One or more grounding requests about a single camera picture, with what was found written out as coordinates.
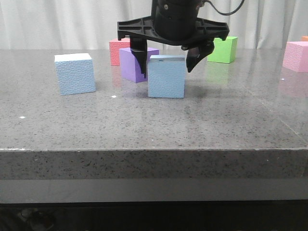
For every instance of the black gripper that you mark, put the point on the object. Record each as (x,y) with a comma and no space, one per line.
(175,23)

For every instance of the light blue foam cube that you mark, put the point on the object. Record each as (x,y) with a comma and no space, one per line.
(166,76)
(75,73)

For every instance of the purple foam cube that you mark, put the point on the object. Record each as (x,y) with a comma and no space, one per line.
(129,66)

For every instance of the red foam cube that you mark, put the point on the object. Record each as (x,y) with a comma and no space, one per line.
(114,46)

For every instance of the green foam cube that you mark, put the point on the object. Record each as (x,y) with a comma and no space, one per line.
(224,50)

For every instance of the pink foam cube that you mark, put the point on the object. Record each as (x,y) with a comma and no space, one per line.
(296,56)

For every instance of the grey pleated curtain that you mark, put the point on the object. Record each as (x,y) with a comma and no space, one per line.
(91,24)

